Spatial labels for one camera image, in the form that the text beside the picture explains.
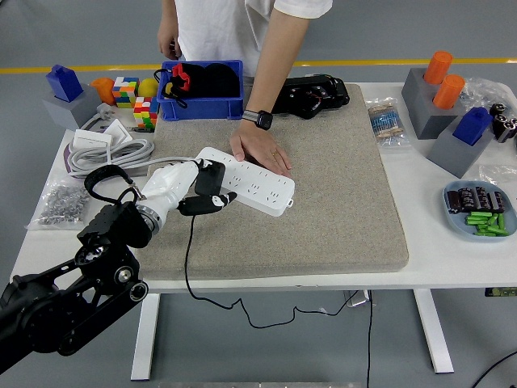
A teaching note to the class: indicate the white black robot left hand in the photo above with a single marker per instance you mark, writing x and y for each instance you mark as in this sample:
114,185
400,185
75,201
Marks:
169,184

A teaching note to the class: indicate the person's right hand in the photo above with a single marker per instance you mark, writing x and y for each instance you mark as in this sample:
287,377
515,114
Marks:
168,40

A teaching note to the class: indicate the person's left hand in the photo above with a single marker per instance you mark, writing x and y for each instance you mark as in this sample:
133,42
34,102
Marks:
258,145

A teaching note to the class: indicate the black plug adapter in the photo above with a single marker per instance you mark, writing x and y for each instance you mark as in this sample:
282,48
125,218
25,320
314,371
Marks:
210,180

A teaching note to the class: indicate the white power strip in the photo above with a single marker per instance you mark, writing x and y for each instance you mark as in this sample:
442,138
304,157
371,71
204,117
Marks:
262,190

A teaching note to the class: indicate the person's left forearm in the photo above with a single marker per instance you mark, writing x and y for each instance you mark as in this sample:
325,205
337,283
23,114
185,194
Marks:
274,60

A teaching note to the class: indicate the person's right forearm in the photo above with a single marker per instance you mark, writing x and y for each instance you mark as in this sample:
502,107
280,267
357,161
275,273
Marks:
169,12

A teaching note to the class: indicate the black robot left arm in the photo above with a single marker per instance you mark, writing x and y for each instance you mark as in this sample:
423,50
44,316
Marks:
40,315

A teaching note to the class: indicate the green circuit board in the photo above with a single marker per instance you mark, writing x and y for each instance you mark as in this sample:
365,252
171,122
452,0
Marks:
501,291

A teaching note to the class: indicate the yellow ball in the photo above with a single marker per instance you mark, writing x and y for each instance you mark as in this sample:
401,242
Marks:
148,88

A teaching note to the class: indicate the person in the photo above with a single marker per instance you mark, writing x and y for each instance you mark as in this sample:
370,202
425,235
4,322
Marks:
222,32

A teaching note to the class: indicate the black cloth pouch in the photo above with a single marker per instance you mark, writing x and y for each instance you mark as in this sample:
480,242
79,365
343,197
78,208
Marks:
218,81

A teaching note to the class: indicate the multicolour puzzle cube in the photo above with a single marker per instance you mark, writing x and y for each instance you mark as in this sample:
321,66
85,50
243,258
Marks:
145,112
125,92

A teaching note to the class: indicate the blue plastic bin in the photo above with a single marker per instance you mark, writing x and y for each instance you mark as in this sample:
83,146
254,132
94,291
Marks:
202,108

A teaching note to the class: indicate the black electronic device housing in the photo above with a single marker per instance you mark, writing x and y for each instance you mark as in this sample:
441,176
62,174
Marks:
323,97

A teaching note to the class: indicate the orange cup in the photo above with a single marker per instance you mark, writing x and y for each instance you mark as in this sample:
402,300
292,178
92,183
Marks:
103,91

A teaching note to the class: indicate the grey-brown mat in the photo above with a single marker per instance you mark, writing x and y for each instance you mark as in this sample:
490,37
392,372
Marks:
323,202

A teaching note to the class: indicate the blue house-shaped block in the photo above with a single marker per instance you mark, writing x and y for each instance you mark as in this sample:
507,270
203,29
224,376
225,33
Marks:
64,83
472,126

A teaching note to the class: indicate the clear bag of screws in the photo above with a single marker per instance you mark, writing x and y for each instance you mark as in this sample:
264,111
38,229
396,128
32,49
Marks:
56,204

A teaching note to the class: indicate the clear bag of resistors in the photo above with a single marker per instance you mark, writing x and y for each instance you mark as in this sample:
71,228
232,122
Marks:
385,121

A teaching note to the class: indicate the white table leg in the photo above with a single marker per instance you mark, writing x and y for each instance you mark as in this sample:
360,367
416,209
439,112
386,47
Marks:
434,331
145,335

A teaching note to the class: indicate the large grey block holder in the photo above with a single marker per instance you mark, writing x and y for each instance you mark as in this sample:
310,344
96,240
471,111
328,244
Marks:
416,93

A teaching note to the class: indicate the orange cylinder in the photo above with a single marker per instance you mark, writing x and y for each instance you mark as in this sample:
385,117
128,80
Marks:
448,92
437,66

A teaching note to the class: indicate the dark printed capacitor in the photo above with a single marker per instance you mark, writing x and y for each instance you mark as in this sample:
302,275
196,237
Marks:
453,201
467,199
498,201
482,198

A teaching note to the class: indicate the light blue tray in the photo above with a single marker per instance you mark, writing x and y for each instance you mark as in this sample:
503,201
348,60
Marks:
454,224

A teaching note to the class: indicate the clear plastic bag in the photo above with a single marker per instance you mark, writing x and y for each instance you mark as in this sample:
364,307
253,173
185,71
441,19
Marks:
497,173
480,91

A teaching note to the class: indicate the green battery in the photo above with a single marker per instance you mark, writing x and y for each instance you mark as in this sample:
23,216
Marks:
476,221
497,231
478,214
501,221
492,220
482,233

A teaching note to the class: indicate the black cylinder silver top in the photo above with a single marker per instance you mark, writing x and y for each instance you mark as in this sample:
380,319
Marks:
501,124
497,110
511,130

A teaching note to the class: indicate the white wall switch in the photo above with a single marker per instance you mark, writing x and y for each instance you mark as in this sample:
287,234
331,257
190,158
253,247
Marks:
93,139
118,130

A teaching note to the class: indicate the metal bracket under table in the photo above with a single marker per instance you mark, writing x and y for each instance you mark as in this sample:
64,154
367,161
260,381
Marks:
357,299

